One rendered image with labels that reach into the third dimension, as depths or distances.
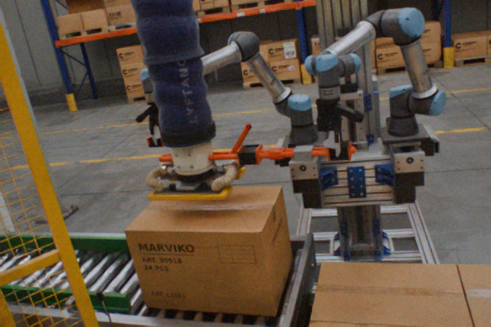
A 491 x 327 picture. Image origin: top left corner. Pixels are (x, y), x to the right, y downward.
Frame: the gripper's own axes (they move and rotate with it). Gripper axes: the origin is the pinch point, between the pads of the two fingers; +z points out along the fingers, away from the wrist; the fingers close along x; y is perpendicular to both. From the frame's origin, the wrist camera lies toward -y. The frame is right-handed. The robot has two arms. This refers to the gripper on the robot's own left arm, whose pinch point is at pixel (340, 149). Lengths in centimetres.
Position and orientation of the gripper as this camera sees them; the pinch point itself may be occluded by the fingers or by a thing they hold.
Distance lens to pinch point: 164.2
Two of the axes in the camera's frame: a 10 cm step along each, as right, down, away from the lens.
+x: -2.9, 3.4, -8.9
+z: 1.5, 9.4, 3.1
